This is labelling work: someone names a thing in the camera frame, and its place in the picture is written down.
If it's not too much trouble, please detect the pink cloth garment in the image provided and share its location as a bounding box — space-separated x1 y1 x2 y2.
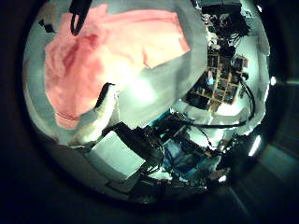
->
43 3 192 131

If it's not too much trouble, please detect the teal ribbed panel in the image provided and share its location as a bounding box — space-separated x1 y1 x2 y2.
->
149 110 164 126

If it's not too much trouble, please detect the wooden cubby shelf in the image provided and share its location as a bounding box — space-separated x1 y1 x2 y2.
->
185 50 250 115

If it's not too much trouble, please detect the person in white shirt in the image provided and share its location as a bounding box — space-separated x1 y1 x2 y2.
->
206 29 223 52

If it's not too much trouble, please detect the black cabinet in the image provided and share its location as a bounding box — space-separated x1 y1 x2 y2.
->
199 0 244 15

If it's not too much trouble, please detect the black cable loop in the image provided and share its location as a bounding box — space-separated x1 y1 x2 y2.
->
68 0 93 37

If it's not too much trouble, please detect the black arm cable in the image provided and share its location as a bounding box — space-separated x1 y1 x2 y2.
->
174 77 257 130

